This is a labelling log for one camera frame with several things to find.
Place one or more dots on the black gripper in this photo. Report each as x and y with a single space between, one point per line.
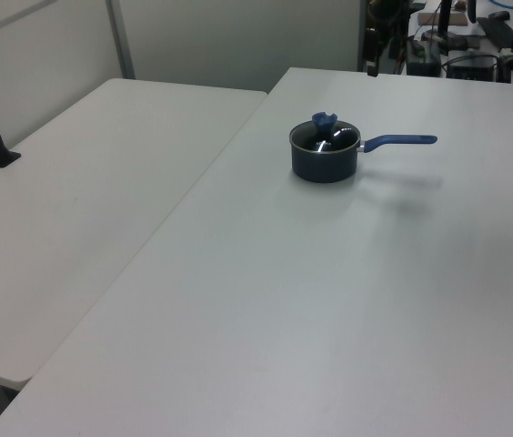
371 38

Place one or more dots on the glass lid with blue knob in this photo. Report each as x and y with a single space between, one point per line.
324 120

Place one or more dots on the black box with green light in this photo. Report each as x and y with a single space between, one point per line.
422 59

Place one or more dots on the black monitor stand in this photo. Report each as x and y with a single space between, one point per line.
444 23

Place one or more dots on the black electronics box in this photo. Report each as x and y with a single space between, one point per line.
472 68

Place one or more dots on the black keyboard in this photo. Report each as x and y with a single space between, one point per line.
504 34

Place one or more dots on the black computer mouse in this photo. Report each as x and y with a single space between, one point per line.
498 15

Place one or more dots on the white folding side table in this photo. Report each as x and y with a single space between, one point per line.
79 205

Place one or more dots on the grey partition frame post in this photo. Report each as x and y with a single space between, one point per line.
120 36

